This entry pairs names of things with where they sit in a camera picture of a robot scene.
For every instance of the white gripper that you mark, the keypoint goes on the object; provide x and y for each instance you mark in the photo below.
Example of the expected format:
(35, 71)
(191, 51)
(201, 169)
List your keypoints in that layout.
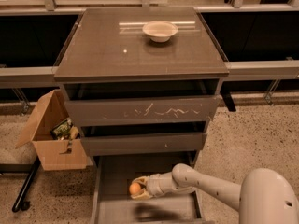
(153, 186)

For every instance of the orange fruit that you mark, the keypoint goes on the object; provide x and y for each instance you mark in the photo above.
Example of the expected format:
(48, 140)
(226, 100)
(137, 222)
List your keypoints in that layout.
(134, 188)

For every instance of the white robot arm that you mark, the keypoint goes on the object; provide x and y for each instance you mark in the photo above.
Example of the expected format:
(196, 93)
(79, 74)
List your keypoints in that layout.
(263, 197)

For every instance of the bottom open grey drawer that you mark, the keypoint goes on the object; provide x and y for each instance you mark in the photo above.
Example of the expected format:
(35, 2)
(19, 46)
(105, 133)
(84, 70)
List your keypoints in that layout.
(112, 203)

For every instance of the middle grey drawer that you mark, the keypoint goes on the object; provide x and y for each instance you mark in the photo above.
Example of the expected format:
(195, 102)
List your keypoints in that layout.
(144, 143)

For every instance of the top grey drawer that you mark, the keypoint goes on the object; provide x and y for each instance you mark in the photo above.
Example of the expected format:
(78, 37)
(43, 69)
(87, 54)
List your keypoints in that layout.
(141, 111)

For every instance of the grey drawer cabinet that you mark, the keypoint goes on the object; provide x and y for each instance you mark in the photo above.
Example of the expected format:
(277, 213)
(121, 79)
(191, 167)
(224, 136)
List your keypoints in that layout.
(109, 57)

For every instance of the green snack packet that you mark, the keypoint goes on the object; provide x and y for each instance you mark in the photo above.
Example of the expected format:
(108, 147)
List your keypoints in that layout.
(62, 130)

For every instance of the cardboard box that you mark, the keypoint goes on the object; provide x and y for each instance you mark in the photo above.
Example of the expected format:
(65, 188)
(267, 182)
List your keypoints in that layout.
(53, 154)

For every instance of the black metal floor bar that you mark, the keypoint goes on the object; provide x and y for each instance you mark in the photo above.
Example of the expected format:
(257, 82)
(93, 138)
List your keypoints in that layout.
(30, 170)

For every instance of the white paper bowl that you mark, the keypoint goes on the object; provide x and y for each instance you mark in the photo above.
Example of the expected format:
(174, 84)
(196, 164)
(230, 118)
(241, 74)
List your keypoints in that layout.
(160, 31)

